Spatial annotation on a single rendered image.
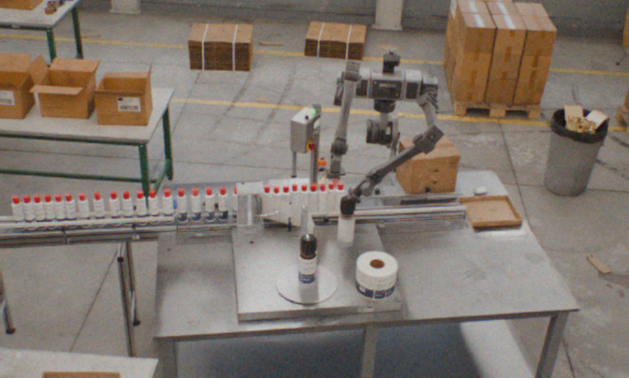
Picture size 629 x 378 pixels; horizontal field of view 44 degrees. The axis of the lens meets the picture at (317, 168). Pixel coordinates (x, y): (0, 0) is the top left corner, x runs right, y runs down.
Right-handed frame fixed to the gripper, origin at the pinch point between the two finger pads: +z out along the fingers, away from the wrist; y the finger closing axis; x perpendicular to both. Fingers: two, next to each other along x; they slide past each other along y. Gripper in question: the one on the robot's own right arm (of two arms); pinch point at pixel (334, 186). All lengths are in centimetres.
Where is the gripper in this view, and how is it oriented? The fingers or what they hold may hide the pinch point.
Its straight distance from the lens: 407.5
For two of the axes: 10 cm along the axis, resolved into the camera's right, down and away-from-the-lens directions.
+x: -1.4, -4.9, 8.6
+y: 9.9, -0.4, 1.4
